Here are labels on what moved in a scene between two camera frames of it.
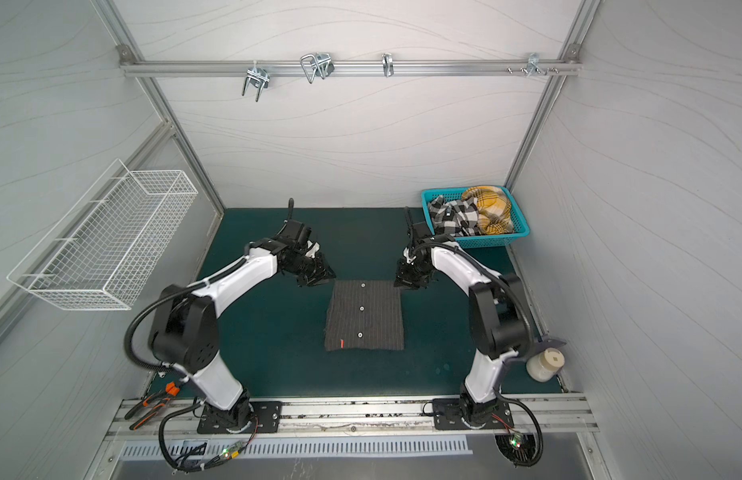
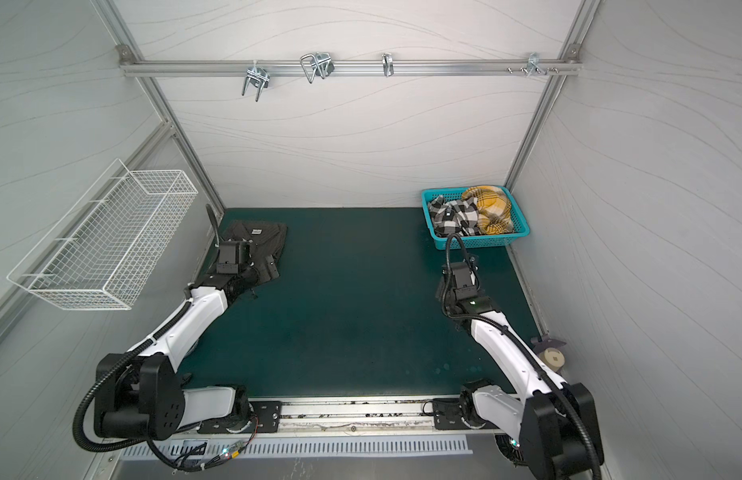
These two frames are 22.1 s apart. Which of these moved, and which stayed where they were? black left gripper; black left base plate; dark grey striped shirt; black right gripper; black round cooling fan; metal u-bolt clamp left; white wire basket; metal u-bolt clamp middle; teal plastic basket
Moved: dark grey striped shirt; black left gripper; black right gripper
Stayed: teal plastic basket; black round cooling fan; white wire basket; black left base plate; metal u-bolt clamp left; metal u-bolt clamp middle
